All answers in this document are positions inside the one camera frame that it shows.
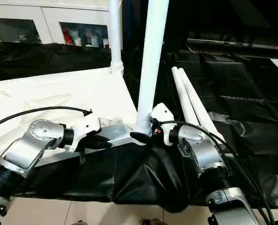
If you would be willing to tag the white plastic table top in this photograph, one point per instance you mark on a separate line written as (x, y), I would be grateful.
(47, 93)

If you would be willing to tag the white plastic table leg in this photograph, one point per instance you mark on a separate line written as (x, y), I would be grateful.
(150, 58)
(184, 93)
(199, 110)
(115, 35)

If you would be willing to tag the dark metal rod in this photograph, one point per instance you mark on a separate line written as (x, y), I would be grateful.
(235, 43)

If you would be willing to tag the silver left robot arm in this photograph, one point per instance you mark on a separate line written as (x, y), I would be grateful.
(31, 140)

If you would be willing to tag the black case with gold label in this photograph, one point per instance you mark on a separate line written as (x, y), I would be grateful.
(178, 23)

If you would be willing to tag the black work mat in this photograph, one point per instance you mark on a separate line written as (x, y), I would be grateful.
(211, 82)

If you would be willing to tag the white glass-door cabinet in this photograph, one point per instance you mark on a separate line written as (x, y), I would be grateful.
(47, 14)

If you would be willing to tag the grey left robot foot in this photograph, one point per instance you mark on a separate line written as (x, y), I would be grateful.
(78, 222)

